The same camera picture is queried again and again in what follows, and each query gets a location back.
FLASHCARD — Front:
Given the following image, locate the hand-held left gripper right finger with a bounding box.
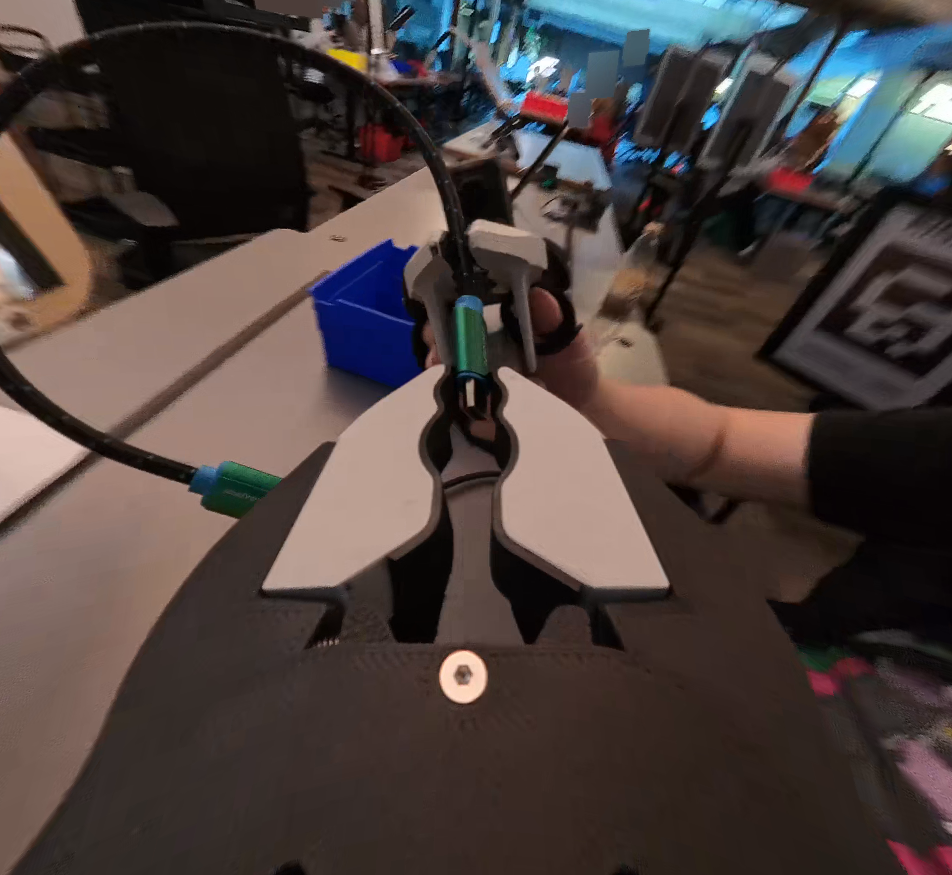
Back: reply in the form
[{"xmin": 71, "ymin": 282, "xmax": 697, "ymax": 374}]
[{"xmin": 491, "ymin": 367, "xmax": 670, "ymax": 591}]

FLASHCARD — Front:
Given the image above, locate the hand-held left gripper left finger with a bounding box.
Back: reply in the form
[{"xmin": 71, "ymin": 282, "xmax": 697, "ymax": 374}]
[{"xmin": 262, "ymin": 365, "xmax": 452, "ymax": 591}]

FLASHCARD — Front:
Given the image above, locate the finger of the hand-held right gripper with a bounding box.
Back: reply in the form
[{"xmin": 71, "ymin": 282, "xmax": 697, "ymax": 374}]
[
  {"xmin": 405, "ymin": 241, "xmax": 457, "ymax": 370},
  {"xmin": 467, "ymin": 219, "xmax": 549, "ymax": 375}
]

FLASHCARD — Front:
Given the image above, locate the black braided hdmi cable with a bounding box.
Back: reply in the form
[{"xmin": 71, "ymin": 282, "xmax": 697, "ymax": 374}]
[{"xmin": 0, "ymin": 21, "xmax": 493, "ymax": 520}]

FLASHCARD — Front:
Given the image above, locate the person's right hand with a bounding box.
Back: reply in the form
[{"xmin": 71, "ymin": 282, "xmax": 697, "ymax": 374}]
[{"xmin": 528, "ymin": 289, "xmax": 608, "ymax": 438}]

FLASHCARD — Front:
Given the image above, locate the blue plastic bin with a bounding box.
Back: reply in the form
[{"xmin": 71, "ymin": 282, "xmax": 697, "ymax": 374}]
[{"xmin": 308, "ymin": 239, "xmax": 423, "ymax": 390}]

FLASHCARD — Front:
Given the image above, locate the red storage bin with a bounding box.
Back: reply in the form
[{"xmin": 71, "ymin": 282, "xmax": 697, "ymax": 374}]
[{"xmin": 360, "ymin": 124, "xmax": 408, "ymax": 164}]

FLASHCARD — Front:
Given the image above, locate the grey monitor back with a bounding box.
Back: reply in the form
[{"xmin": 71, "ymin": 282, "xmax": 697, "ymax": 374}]
[
  {"xmin": 703, "ymin": 67, "xmax": 791, "ymax": 171},
  {"xmin": 638, "ymin": 45, "xmax": 709, "ymax": 148}
]

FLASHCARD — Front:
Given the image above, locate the black office chair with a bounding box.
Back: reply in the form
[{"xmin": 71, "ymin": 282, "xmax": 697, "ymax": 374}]
[{"xmin": 93, "ymin": 34, "xmax": 312, "ymax": 245}]

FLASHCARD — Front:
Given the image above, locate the black framed marker sign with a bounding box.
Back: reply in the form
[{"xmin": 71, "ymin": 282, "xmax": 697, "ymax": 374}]
[{"xmin": 757, "ymin": 201, "xmax": 952, "ymax": 412}]

